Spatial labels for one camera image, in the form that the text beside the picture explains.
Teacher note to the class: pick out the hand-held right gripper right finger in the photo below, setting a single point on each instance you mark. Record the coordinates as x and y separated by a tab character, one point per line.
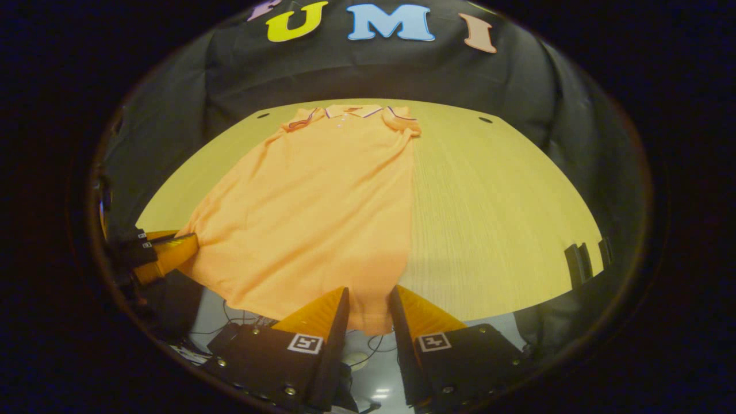
402	356

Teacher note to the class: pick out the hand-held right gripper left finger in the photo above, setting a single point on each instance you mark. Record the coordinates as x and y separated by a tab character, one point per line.
336	345

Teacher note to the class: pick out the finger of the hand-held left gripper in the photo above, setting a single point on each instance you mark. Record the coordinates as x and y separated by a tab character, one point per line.
135	255
133	236

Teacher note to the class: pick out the orange T-shirt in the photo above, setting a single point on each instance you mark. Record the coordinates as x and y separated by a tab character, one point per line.
310	213

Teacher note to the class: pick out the small white round object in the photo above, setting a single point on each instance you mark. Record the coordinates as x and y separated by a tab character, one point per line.
356	360

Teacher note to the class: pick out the black table clamp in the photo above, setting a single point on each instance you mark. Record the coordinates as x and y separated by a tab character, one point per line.
604	253
578	264

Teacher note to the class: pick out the black backdrop cloth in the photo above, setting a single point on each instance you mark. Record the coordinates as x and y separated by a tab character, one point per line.
517	75

